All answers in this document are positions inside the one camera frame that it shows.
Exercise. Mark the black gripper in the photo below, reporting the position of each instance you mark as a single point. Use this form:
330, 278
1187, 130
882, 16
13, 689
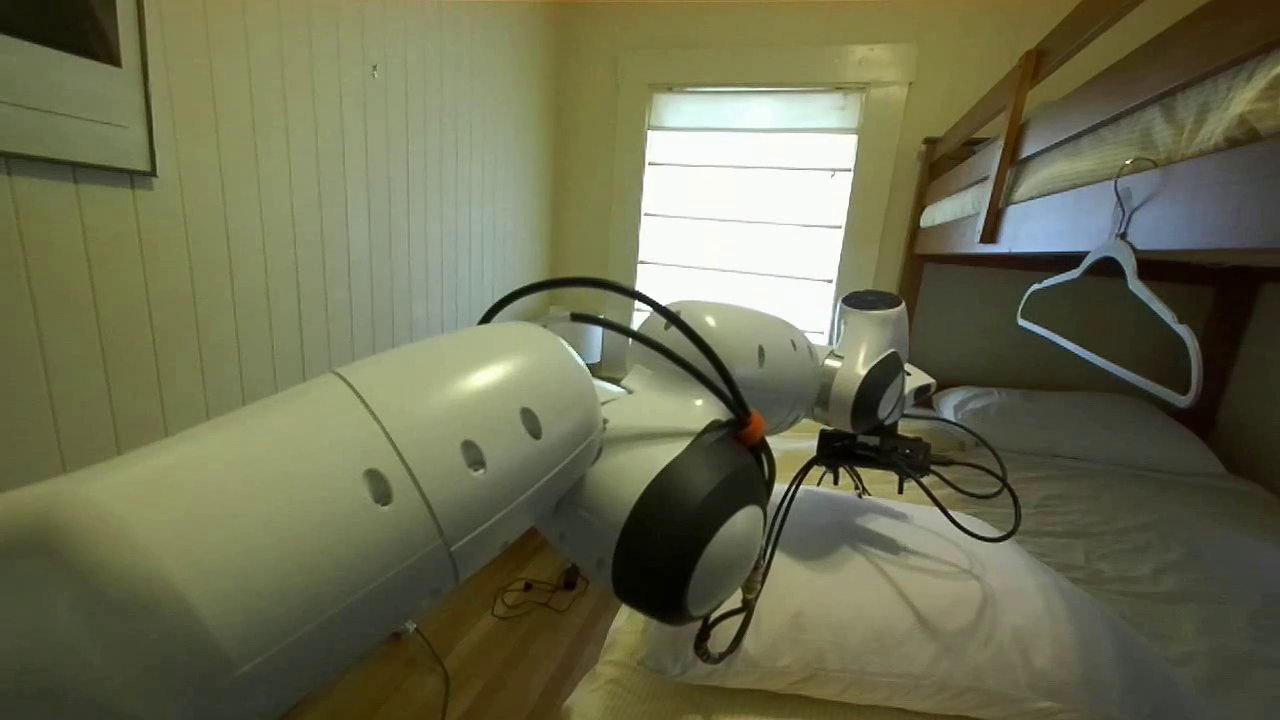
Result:
876, 451

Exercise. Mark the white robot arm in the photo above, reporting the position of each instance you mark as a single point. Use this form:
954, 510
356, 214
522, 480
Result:
236, 565

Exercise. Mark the large white front pillow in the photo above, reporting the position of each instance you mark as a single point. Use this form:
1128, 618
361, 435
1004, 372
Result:
1004, 638

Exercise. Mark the white back pillow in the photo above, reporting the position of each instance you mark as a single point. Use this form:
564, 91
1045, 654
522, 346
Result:
1083, 427

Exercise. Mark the white window blind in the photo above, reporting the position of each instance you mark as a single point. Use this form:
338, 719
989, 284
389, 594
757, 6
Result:
745, 196

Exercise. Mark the white plastic clothes hanger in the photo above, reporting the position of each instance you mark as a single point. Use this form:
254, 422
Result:
1107, 313

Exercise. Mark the grey bed sheet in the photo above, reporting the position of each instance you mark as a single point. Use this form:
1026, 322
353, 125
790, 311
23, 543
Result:
1187, 558

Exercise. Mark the upper bunk mattress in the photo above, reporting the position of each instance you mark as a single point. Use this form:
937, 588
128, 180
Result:
1217, 112

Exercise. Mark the wooden bunk bed frame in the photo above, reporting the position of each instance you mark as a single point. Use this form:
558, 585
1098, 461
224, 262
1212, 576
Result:
1207, 217

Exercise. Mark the framed wall picture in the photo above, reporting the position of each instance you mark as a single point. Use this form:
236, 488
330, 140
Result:
74, 84

